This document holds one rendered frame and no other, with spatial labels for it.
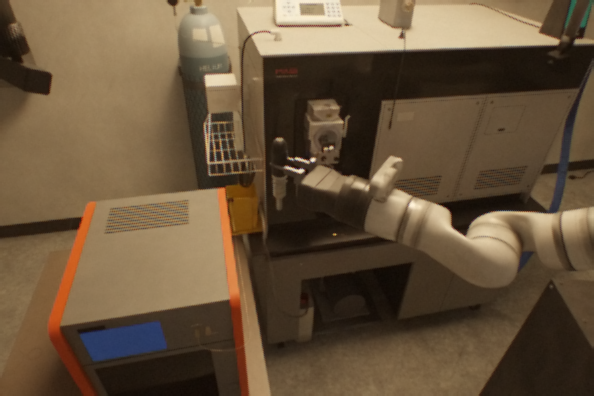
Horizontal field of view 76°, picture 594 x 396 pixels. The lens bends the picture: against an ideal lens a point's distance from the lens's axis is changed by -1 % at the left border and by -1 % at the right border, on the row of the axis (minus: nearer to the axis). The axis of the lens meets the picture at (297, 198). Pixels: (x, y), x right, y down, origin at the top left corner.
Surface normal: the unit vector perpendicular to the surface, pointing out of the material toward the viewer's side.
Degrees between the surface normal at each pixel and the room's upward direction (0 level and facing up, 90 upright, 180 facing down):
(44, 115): 90
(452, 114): 90
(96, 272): 0
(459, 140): 90
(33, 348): 0
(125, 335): 90
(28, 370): 0
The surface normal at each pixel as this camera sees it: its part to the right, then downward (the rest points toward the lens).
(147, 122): 0.22, 0.58
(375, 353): 0.03, -0.80
